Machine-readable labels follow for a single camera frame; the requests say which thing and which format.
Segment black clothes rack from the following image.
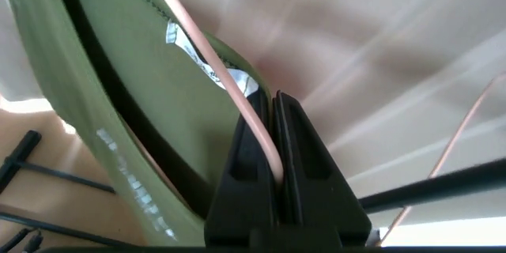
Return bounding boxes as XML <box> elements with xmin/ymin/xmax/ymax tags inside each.
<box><xmin>0</xmin><ymin>129</ymin><xmax>506</xmax><ymax>248</ymax></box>

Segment beige curtain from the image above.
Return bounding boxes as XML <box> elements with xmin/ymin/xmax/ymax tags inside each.
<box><xmin>0</xmin><ymin>0</ymin><xmax>506</xmax><ymax>230</ymax></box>

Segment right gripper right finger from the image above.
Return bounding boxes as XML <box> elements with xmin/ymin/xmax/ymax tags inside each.
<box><xmin>272</xmin><ymin>90</ymin><xmax>372</xmax><ymax>247</ymax></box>

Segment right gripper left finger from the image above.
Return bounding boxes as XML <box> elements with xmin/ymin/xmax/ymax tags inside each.
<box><xmin>204</xmin><ymin>86</ymin><xmax>278</xmax><ymax>247</ymax></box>

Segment green long-sleeved shirt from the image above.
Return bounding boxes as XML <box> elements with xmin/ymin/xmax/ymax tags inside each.
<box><xmin>0</xmin><ymin>0</ymin><xmax>274</xmax><ymax>248</ymax></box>

